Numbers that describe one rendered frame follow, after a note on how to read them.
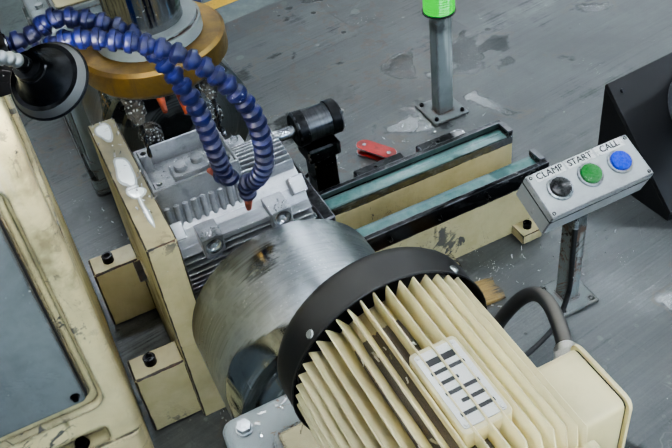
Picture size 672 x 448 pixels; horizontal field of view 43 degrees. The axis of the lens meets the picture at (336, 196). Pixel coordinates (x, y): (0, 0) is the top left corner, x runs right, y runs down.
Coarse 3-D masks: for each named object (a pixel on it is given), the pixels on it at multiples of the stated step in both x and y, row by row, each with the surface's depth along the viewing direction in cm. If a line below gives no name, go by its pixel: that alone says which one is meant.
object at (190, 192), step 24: (168, 144) 118; (192, 144) 120; (144, 168) 117; (168, 168) 118; (192, 168) 116; (240, 168) 114; (168, 192) 111; (192, 192) 113; (216, 192) 114; (168, 216) 113; (192, 216) 115
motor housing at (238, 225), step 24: (240, 144) 123; (288, 168) 120; (264, 192) 118; (288, 192) 119; (216, 216) 116; (240, 216) 117; (264, 216) 116; (312, 216) 120; (192, 240) 115; (240, 240) 116; (192, 264) 115; (216, 264) 116
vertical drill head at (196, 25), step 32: (128, 0) 94; (160, 0) 96; (192, 0) 104; (160, 32) 98; (192, 32) 99; (224, 32) 102; (96, 64) 98; (128, 64) 98; (128, 96) 98; (160, 96) 99
